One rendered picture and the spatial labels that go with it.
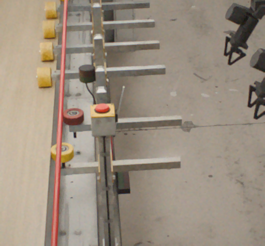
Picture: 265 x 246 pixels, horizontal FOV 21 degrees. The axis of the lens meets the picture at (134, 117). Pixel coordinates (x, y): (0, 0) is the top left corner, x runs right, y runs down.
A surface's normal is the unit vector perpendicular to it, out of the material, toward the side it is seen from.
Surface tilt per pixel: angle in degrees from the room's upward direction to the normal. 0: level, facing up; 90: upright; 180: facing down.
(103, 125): 90
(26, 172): 0
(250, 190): 0
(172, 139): 0
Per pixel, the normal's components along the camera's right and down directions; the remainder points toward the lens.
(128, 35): 0.07, 0.50
